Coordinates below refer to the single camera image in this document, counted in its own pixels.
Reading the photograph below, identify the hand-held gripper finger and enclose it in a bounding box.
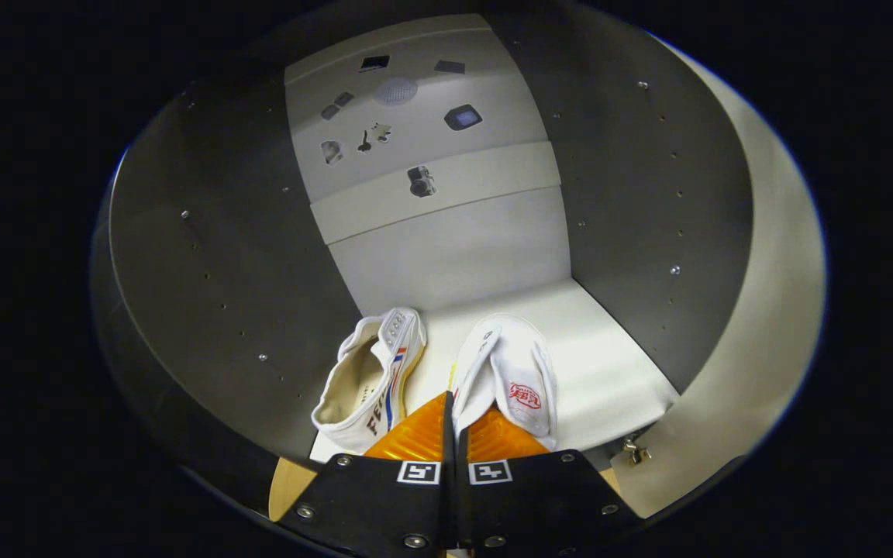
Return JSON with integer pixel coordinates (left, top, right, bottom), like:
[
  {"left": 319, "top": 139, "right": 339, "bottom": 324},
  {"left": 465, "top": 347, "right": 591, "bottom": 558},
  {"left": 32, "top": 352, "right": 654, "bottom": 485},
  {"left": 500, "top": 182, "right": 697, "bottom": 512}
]
[
  {"left": 456, "top": 403, "right": 643, "bottom": 558},
  {"left": 276, "top": 391, "right": 457, "bottom": 558}
]

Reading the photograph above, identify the white shoe striped side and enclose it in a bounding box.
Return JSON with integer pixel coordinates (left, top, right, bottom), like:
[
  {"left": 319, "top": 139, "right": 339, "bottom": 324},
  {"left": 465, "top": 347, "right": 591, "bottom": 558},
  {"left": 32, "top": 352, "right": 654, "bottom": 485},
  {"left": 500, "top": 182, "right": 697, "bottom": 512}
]
[{"left": 311, "top": 307, "right": 428, "bottom": 455}]

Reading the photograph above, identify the white shoe red tongue logo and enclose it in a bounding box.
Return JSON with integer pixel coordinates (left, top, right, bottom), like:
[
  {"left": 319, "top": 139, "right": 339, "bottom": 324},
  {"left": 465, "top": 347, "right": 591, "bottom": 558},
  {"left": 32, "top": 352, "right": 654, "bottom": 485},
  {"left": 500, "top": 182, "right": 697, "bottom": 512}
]
[{"left": 450, "top": 313, "right": 558, "bottom": 452}]

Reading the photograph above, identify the dark grey shoe cabinet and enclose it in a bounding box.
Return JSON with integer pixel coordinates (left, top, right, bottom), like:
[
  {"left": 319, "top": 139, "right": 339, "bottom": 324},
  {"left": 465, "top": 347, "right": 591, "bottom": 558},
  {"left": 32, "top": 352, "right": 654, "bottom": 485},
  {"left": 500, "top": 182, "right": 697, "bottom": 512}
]
[{"left": 92, "top": 12, "right": 755, "bottom": 536}]

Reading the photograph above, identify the light grey cabinet shelf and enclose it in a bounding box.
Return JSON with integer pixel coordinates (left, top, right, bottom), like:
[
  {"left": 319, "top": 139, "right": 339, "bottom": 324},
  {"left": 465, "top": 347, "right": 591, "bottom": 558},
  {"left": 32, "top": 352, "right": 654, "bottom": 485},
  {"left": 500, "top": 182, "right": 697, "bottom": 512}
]
[{"left": 309, "top": 279, "right": 680, "bottom": 466}]

